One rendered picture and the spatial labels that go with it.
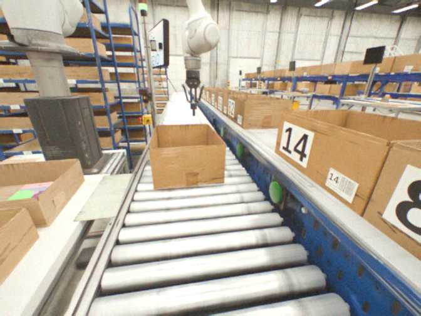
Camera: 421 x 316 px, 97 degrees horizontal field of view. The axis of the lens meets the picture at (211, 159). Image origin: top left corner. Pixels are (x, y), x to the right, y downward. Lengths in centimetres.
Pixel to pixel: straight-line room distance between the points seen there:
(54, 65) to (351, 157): 105
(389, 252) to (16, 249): 75
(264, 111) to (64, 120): 98
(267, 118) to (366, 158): 78
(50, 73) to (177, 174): 64
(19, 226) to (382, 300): 77
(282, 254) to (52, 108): 97
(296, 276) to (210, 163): 45
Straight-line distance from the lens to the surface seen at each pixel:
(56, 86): 103
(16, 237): 65
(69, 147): 102
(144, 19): 168
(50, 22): 103
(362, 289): 54
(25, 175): 103
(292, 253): 56
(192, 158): 71
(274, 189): 64
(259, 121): 117
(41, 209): 71
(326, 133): 56
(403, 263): 44
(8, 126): 239
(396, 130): 81
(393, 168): 46
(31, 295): 58
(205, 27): 88
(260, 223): 63
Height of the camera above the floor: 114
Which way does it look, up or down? 23 degrees down
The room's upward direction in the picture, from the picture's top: 1 degrees clockwise
